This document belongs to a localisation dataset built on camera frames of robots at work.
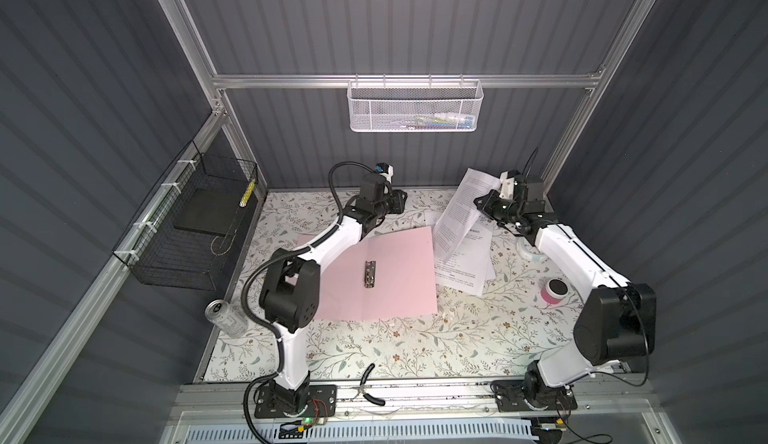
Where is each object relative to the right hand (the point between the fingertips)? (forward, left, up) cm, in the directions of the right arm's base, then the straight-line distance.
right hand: (477, 200), depth 86 cm
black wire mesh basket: (-16, +76, +6) cm, 78 cm away
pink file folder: (-13, +21, -24) cm, 34 cm away
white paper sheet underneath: (-8, -1, -24) cm, 25 cm away
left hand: (+5, +22, -2) cm, 22 cm away
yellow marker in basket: (+1, +65, +6) cm, 66 cm away
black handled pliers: (-47, +29, -22) cm, 60 cm away
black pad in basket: (-11, +69, +10) cm, 71 cm away
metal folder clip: (-11, +33, -21) cm, 41 cm away
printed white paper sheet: (+2, +3, -7) cm, 8 cm away
